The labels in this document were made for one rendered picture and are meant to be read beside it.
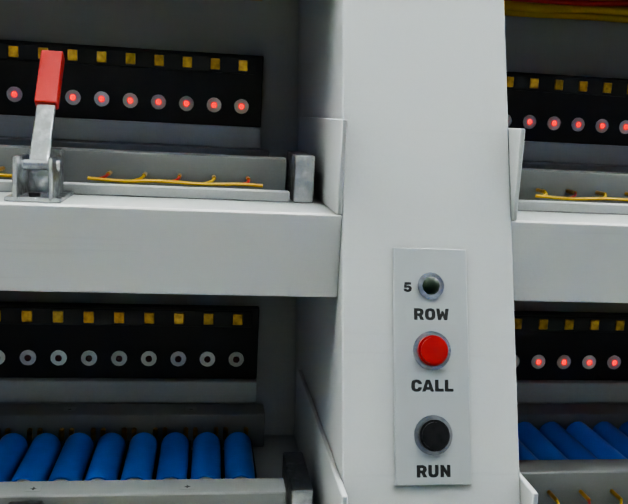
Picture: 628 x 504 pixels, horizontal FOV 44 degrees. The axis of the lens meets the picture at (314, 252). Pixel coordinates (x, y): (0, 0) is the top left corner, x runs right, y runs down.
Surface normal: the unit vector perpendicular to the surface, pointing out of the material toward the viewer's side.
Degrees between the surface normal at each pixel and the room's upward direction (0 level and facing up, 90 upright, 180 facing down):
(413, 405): 90
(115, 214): 109
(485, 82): 90
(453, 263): 90
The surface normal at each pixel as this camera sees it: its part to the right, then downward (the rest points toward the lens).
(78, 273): 0.14, 0.18
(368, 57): 0.15, -0.15
